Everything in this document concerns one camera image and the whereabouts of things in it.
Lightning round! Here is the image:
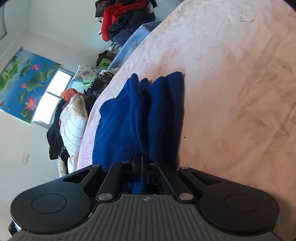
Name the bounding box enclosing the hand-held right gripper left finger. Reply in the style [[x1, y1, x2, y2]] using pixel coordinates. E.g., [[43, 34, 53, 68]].
[[62, 154, 145, 202]]

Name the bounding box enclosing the white puffy jacket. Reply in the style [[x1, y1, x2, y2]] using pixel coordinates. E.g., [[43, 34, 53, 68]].
[[59, 95, 89, 158]]

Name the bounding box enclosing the dark clothes pile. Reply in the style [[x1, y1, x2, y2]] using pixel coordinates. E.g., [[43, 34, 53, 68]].
[[95, 0, 158, 44]]

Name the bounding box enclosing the red jacket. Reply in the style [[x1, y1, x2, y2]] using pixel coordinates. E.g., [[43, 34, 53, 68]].
[[101, 0, 149, 42]]

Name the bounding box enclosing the light blue blanket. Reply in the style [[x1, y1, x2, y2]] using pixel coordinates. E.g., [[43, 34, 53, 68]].
[[107, 21, 163, 71]]

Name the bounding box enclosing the black white patterned cloth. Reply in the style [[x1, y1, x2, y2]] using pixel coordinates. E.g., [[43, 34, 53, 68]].
[[108, 42, 123, 52]]

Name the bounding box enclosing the lotus flower wall poster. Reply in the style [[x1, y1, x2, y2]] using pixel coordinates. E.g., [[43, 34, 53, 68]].
[[0, 47, 62, 124]]

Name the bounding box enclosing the blue garment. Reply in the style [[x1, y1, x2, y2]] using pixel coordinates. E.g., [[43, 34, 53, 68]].
[[92, 71, 186, 195]]

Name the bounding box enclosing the black thread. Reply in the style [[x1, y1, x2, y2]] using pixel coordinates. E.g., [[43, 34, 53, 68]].
[[240, 13, 255, 24]]

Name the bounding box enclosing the orange garment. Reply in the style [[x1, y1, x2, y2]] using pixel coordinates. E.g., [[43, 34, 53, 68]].
[[61, 88, 80, 101]]

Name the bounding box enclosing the pink blanket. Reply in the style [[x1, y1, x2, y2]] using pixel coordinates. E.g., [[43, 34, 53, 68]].
[[76, 0, 296, 230]]

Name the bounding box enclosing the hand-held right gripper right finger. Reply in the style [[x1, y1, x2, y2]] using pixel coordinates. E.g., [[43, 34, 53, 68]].
[[144, 162, 223, 203]]

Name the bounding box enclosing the black garment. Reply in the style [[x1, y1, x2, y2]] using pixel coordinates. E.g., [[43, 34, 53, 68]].
[[46, 99, 68, 161]]

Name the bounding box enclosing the floral grey pillow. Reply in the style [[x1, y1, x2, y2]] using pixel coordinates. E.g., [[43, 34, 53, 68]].
[[71, 64, 100, 84]]

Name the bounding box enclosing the white printed quilt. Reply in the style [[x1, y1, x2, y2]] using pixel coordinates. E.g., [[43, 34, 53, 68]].
[[57, 154, 78, 178]]

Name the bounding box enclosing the window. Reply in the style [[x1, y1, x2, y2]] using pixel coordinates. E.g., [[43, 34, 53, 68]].
[[32, 68, 77, 127]]

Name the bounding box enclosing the dark patterned garment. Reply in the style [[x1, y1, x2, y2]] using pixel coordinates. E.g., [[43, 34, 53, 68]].
[[87, 71, 115, 102]]

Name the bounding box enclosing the green and black bag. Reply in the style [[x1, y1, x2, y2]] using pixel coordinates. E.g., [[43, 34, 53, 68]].
[[97, 50, 117, 70]]

